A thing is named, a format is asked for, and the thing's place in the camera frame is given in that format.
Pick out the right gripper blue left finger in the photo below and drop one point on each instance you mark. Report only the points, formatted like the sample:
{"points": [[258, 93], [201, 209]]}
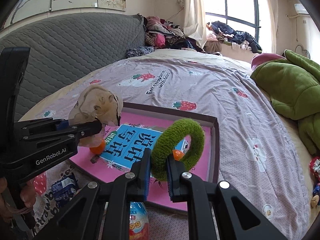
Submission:
{"points": [[133, 186]]}

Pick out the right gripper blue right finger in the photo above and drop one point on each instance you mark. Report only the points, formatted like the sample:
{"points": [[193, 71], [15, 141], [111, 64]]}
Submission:
{"points": [[216, 211]]}

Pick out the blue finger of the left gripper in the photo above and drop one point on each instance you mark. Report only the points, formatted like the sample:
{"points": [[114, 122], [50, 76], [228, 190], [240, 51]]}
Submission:
{"points": [[87, 129], [64, 124]]}

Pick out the small orange tangerine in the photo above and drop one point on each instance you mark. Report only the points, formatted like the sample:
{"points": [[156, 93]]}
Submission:
{"points": [[99, 149]]}

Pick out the blue red toy egg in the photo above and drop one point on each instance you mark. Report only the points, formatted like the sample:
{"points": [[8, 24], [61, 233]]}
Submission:
{"points": [[139, 222]]}

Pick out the large orange tangerine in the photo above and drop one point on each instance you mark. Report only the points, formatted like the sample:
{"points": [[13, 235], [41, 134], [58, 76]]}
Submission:
{"points": [[178, 155]]}

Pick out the blue snack packet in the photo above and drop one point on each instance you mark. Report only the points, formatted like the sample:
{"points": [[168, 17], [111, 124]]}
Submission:
{"points": [[65, 188]]}

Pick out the pink strawberry bed sheet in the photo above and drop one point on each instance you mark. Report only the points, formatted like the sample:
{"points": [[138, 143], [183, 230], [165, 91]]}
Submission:
{"points": [[261, 153]]}

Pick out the grey quilted headboard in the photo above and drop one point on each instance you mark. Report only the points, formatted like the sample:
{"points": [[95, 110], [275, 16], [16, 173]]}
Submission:
{"points": [[67, 47]]}

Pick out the grey shallow box tray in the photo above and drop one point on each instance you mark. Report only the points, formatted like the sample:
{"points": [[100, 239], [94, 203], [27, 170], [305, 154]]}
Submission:
{"points": [[215, 142]]}

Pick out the dark patterned cloth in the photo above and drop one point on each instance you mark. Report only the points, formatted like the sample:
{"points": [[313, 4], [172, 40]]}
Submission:
{"points": [[139, 51]]}

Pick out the blue wrapped candy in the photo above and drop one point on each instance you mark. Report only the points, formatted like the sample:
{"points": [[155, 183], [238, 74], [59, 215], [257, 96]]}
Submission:
{"points": [[315, 196]]}

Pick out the red wrapped candy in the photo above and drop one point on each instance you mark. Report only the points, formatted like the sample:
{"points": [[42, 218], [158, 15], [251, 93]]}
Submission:
{"points": [[315, 167]]}

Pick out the pile of clothes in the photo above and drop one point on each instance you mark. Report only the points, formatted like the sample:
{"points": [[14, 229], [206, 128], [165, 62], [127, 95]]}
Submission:
{"points": [[161, 34]]}

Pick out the beige left curtain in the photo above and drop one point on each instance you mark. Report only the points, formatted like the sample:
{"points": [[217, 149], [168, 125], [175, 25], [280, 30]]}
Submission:
{"points": [[194, 20]]}

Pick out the beige curtain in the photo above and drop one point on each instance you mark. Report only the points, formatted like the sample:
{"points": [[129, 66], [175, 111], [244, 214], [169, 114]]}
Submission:
{"points": [[194, 20], [274, 14]]}

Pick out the green quilted blanket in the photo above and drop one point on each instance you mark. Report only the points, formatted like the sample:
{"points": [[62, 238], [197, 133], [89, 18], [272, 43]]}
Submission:
{"points": [[293, 86]]}

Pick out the pink pillow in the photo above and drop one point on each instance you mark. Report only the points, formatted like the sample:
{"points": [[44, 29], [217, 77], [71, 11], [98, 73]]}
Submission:
{"points": [[263, 58]]}

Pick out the clothes pile on windowsill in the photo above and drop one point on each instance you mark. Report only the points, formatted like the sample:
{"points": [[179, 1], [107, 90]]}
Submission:
{"points": [[234, 36]]}

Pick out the dark framed window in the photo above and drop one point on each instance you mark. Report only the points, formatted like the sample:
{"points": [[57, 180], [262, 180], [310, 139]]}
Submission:
{"points": [[241, 15]]}

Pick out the white air conditioner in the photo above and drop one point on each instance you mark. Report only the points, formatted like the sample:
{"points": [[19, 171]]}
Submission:
{"points": [[300, 9]]}

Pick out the beige right curtain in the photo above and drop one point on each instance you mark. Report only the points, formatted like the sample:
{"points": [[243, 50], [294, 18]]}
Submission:
{"points": [[274, 14]]}

